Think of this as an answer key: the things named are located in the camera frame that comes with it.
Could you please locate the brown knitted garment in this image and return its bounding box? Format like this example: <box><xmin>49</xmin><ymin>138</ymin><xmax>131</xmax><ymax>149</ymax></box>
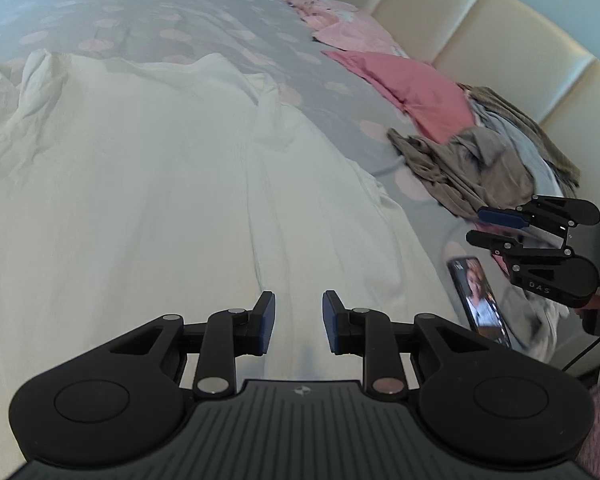
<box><xmin>459</xmin><ymin>85</ymin><xmax>582</xmax><ymax>192</ymax></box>

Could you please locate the large white shirt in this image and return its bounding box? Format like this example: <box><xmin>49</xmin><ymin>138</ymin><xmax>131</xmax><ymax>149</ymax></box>
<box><xmin>0</xmin><ymin>50</ymin><xmax>476</xmax><ymax>461</ymax></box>

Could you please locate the black cable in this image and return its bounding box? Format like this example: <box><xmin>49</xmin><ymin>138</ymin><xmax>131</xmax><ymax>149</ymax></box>
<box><xmin>560</xmin><ymin>310</ymin><xmax>600</xmax><ymax>372</ymax></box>

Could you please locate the grey polka dot duvet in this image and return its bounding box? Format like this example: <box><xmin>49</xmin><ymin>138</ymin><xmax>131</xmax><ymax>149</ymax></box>
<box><xmin>0</xmin><ymin>0</ymin><xmax>481</xmax><ymax>311</ymax></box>

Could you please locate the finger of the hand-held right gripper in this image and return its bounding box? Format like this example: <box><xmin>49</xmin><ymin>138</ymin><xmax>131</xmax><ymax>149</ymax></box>
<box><xmin>477</xmin><ymin>194</ymin><xmax>577</xmax><ymax>231</ymax></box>
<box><xmin>466</xmin><ymin>229</ymin><xmax>577</xmax><ymax>269</ymax></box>

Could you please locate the light grey cloth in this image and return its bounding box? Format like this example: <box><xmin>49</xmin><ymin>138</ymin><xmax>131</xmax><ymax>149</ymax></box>
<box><xmin>495</xmin><ymin>255</ymin><xmax>573</xmax><ymax>363</ymax></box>

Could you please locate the light pink pillow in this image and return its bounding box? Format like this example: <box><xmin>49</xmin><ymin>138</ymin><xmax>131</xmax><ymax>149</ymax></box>
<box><xmin>280</xmin><ymin>0</ymin><xmax>409</xmax><ymax>59</ymax></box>

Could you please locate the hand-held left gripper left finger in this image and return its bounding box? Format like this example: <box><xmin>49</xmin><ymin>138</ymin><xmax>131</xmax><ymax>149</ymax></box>
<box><xmin>100</xmin><ymin>291</ymin><xmax>276</xmax><ymax>400</ymax></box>

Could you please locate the taupe garment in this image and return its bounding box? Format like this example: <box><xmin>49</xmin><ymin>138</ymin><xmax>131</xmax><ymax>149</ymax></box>
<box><xmin>387</xmin><ymin>127</ymin><xmax>537</xmax><ymax>222</ymax></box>

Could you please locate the dark pink pillow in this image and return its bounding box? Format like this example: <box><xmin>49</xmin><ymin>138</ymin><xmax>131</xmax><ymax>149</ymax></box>
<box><xmin>322</xmin><ymin>50</ymin><xmax>477</xmax><ymax>143</ymax></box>

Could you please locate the cream padded headboard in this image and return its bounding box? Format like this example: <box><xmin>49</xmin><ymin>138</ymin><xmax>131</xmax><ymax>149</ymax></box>
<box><xmin>327</xmin><ymin>0</ymin><xmax>600</xmax><ymax>207</ymax></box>

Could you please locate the grey garment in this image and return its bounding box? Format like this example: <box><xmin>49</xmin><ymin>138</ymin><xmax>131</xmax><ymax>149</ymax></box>
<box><xmin>472</xmin><ymin>105</ymin><xmax>567</xmax><ymax>202</ymax></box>

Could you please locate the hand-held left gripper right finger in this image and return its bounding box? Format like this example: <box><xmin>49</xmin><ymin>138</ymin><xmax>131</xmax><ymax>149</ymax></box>
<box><xmin>321</xmin><ymin>289</ymin><xmax>503</xmax><ymax>397</ymax></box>

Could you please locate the black smartphone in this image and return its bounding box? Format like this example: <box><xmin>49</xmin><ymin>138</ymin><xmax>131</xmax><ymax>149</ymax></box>
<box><xmin>447</xmin><ymin>256</ymin><xmax>513</xmax><ymax>351</ymax></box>

